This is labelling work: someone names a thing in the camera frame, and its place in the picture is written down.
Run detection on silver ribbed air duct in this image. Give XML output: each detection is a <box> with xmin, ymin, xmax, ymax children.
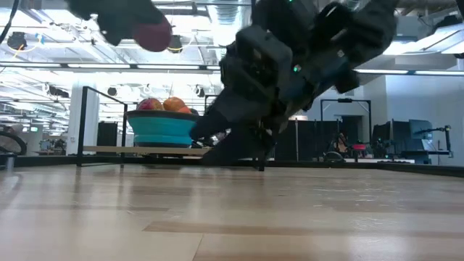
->
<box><xmin>208</xmin><ymin>0</ymin><xmax>251</xmax><ymax>37</ymax></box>

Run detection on red pomegranate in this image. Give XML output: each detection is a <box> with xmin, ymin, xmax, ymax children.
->
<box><xmin>132</xmin><ymin>14</ymin><xmax>173</xmax><ymax>53</ymax></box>

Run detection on black hoop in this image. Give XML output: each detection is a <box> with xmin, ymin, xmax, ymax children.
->
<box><xmin>0</xmin><ymin>125</ymin><xmax>28</xmax><ymax>157</ymax></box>

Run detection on black cabinet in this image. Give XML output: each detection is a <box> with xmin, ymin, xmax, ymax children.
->
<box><xmin>96</xmin><ymin>121</ymin><xmax>119</xmax><ymax>147</ymax></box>

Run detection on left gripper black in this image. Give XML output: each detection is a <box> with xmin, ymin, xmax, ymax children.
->
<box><xmin>67</xmin><ymin>0</ymin><xmax>166</xmax><ymax>47</ymax></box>

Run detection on red yellow apple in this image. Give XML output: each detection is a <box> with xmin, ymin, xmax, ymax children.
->
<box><xmin>136</xmin><ymin>97</ymin><xmax>165</xmax><ymax>112</ymax></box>

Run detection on blue collapsible bowl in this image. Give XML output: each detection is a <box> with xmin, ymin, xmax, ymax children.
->
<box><xmin>125</xmin><ymin>109</ymin><xmax>200</xmax><ymax>149</ymax></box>

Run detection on black overhead camera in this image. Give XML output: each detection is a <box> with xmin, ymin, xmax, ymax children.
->
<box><xmin>169</xmin><ymin>34</ymin><xmax>184</xmax><ymax>54</ymax></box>

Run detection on black ceiling device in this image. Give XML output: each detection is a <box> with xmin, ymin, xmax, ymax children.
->
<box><xmin>7</xmin><ymin>31</ymin><xmax>28</xmax><ymax>51</ymax></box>

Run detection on background black station frame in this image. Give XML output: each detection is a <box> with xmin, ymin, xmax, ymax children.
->
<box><xmin>320</xmin><ymin>97</ymin><xmax>373</xmax><ymax>123</ymax></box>

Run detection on white column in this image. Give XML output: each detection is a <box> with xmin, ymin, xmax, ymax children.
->
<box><xmin>67</xmin><ymin>80</ymin><xmax>101</xmax><ymax>157</ymax></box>

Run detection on background monitor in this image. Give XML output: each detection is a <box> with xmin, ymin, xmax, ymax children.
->
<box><xmin>408</xmin><ymin>118</ymin><xmax>434</xmax><ymax>152</ymax></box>

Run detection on black room divider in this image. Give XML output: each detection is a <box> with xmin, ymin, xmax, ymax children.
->
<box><xmin>275</xmin><ymin>115</ymin><xmax>370</xmax><ymax>162</ymax></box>

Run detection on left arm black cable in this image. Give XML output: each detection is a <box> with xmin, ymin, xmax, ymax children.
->
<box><xmin>0</xmin><ymin>0</ymin><xmax>20</xmax><ymax>45</ymax></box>

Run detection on large orange yellow fruit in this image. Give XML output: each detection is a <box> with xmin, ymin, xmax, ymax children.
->
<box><xmin>162</xmin><ymin>96</ymin><xmax>188</xmax><ymax>112</ymax></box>

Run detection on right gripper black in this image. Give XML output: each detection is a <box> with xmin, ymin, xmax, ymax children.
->
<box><xmin>190</xmin><ymin>3</ymin><xmax>360</xmax><ymax>172</ymax></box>

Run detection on person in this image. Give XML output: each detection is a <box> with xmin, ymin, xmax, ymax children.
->
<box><xmin>331</xmin><ymin>130</ymin><xmax>351</xmax><ymax>155</ymax></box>

